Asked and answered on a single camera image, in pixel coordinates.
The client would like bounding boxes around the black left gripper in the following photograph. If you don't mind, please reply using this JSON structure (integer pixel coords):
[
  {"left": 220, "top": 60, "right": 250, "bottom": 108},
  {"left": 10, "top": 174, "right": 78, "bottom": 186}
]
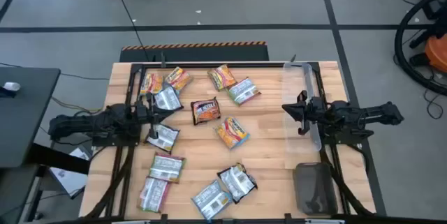
[{"left": 134, "top": 93, "right": 175, "bottom": 140}]

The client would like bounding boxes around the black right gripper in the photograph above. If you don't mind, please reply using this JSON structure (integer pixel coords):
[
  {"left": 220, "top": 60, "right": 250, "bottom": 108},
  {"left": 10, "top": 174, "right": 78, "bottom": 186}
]
[{"left": 281, "top": 91, "right": 331, "bottom": 136}]

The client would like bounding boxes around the yellow ramen noodle pack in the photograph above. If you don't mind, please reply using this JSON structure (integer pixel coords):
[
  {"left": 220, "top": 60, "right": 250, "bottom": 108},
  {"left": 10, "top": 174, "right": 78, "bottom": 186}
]
[
  {"left": 139, "top": 73, "right": 164, "bottom": 96},
  {"left": 163, "top": 66, "right": 193, "bottom": 91}
]

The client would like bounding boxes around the orange yellow snack packet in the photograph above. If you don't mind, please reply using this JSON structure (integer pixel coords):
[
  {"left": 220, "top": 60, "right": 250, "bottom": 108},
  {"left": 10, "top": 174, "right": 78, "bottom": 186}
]
[{"left": 213, "top": 116, "right": 251, "bottom": 151}]

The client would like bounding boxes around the blue ramen noodle pack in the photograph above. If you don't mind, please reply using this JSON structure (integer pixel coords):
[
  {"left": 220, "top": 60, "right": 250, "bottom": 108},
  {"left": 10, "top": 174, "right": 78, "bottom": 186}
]
[{"left": 190, "top": 179, "right": 234, "bottom": 221}]

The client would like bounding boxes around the white paper booklet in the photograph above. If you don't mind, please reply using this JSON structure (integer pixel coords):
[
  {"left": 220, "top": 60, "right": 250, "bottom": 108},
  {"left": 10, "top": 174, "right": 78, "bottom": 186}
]
[{"left": 48, "top": 146, "right": 89, "bottom": 197}]

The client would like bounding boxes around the black desk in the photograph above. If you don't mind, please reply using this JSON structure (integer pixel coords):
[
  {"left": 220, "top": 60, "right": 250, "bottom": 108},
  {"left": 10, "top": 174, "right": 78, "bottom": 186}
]
[{"left": 0, "top": 66, "right": 62, "bottom": 169}]

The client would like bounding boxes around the small white object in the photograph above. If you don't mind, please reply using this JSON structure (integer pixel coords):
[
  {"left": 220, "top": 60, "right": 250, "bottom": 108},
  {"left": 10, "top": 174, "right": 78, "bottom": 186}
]
[{"left": 2, "top": 81, "right": 22, "bottom": 93}]

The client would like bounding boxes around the orange vacuum cleaner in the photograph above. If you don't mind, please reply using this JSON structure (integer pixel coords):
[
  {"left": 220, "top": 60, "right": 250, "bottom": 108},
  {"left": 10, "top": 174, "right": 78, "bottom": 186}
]
[{"left": 424, "top": 33, "right": 447, "bottom": 75}]

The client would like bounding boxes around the black aluminium table frame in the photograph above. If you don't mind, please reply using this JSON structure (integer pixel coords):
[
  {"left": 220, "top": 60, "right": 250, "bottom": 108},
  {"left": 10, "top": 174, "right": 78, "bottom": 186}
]
[{"left": 83, "top": 61, "right": 376, "bottom": 223}]

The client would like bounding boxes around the long black floor cable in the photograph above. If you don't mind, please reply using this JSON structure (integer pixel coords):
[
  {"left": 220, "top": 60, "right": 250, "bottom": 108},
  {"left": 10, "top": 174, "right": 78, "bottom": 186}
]
[{"left": 109, "top": 0, "right": 152, "bottom": 61}]

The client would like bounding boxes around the large black hose loop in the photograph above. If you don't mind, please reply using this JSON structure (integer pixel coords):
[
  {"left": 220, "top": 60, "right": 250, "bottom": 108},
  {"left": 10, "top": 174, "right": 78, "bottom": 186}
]
[{"left": 394, "top": 0, "right": 447, "bottom": 96}]

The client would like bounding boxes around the thin black floor cable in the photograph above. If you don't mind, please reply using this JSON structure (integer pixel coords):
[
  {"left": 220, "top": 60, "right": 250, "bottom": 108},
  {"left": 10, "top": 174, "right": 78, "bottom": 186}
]
[{"left": 423, "top": 87, "right": 444, "bottom": 120}]

